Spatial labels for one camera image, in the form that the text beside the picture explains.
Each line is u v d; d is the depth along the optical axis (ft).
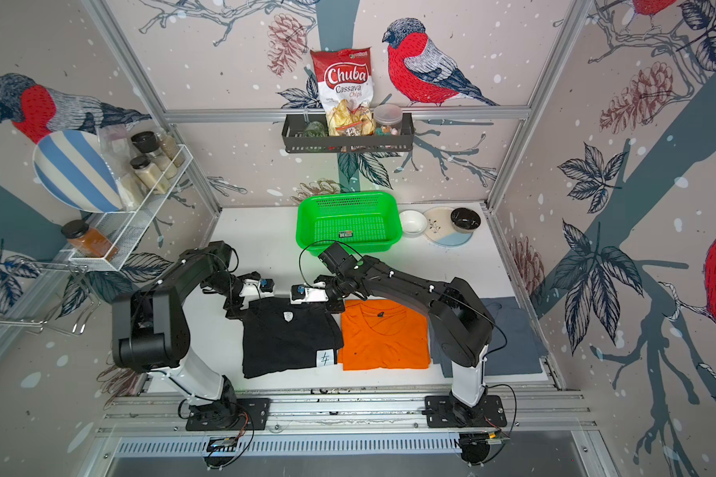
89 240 2.02
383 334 2.82
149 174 2.50
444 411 2.39
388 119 2.69
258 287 2.54
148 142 2.60
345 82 2.62
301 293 2.28
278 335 2.79
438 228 3.73
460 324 1.54
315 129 3.02
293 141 2.93
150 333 1.54
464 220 3.64
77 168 2.19
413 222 3.70
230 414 2.20
